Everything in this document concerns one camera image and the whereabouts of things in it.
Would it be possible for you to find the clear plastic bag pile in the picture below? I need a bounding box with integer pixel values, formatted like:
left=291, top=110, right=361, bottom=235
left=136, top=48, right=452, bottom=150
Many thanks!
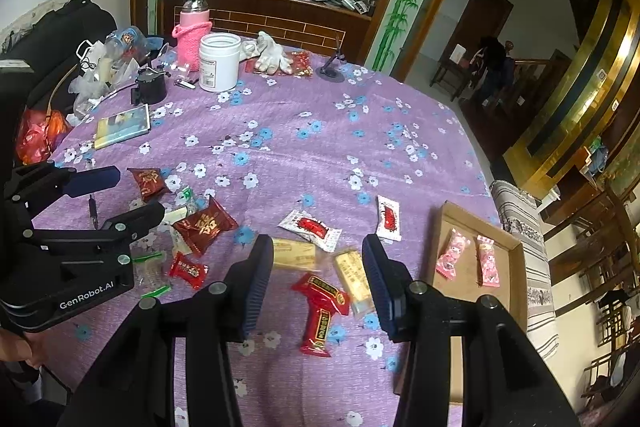
left=67, top=26, right=165, bottom=124

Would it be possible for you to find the black pen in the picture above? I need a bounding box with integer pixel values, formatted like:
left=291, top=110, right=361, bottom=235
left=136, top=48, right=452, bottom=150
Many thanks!
left=88, top=194, right=100, bottom=230

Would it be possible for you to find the dark red foil snack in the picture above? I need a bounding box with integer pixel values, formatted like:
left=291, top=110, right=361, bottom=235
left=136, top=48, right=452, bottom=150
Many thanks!
left=128, top=168, right=169, bottom=202
left=172, top=197, right=238, bottom=257

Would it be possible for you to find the white red snack packet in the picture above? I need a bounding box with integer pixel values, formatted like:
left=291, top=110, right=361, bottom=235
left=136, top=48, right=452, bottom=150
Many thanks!
left=376, top=195, right=401, bottom=242
left=279, top=210, right=342, bottom=254

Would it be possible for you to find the small red candy packet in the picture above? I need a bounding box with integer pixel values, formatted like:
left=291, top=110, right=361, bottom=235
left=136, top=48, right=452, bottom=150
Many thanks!
left=168, top=253, right=208, bottom=291

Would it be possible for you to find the red long snack packet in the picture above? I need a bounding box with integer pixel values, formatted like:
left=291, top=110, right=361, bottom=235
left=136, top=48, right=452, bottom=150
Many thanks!
left=292, top=272, right=350, bottom=358

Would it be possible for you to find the wooden counter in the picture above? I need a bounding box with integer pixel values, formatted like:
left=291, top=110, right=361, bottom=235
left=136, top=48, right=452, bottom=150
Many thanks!
left=156, top=0, right=377, bottom=63

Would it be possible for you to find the person's left hand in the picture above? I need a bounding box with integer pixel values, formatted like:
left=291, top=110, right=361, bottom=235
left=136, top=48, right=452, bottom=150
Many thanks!
left=0, top=329, right=47, bottom=369

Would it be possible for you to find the striped cushion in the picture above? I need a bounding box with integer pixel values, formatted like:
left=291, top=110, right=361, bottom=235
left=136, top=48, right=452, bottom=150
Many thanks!
left=489, top=180, right=560, bottom=360

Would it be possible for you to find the cardboard tray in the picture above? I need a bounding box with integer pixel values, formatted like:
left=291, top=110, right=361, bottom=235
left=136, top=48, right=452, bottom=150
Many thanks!
left=394, top=199, right=528, bottom=405

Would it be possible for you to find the white green snack packet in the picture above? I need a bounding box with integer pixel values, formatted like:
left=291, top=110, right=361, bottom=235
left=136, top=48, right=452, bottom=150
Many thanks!
left=157, top=207, right=192, bottom=255

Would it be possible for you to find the pink bottle sleeve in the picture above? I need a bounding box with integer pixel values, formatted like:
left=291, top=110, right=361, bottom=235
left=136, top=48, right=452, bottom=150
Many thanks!
left=171, top=0, right=212, bottom=72

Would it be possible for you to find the red plastic bag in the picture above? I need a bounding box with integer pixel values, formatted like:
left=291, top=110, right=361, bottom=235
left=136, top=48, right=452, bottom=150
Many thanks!
left=15, top=109, right=70, bottom=165

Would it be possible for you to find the green clear snack packet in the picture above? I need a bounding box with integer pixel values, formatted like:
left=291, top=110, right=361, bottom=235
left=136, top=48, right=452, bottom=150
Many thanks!
left=134, top=251, right=171, bottom=298

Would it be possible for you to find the black phone stand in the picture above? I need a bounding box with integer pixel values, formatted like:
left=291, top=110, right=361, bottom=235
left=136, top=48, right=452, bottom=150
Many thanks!
left=316, top=50, right=345, bottom=83

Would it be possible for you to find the yellow blue book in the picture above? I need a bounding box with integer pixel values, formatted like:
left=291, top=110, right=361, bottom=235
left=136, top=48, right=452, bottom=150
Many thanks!
left=93, top=104, right=151, bottom=150

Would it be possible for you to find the pink cartoon snack packet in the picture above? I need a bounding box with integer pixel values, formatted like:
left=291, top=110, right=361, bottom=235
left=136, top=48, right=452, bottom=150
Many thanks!
left=436, top=229, right=471, bottom=280

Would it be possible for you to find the beige biscuit packet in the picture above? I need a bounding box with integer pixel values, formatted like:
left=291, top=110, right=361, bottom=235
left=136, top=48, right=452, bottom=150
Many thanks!
left=333, top=249, right=374, bottom=317
left=272, top=239, right=320, bottom=272

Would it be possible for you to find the pink striped snack packet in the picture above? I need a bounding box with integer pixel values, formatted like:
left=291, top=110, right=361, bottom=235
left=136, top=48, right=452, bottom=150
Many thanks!
left=476, top=235, right=500, bottom=288

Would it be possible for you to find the purple floral tablecloth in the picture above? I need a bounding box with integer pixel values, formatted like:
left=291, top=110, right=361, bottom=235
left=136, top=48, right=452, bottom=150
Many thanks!
left=53, top=66, right=498, bottom=426

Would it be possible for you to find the white plastic jar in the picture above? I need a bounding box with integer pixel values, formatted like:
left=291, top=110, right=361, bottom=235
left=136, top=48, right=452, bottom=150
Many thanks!
left=198, top=32, right=241, bottom=93

